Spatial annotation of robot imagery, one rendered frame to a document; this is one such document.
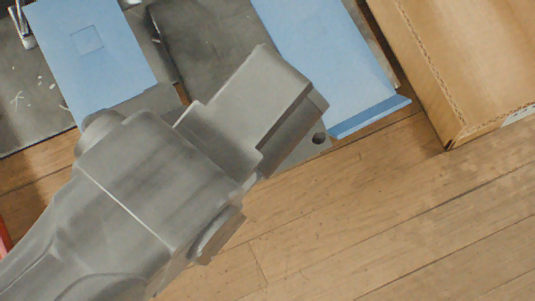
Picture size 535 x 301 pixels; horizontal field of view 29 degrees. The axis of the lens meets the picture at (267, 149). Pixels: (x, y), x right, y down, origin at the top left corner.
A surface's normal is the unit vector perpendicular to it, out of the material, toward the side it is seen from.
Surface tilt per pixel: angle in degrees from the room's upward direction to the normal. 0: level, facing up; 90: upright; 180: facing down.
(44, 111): 0
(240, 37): 0
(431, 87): 90
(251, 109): 12
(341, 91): 0
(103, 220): 20
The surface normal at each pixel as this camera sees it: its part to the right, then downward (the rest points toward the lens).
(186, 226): 0.25, -0.51
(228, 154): -0.11, -0.14
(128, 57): 0.06, -0.27
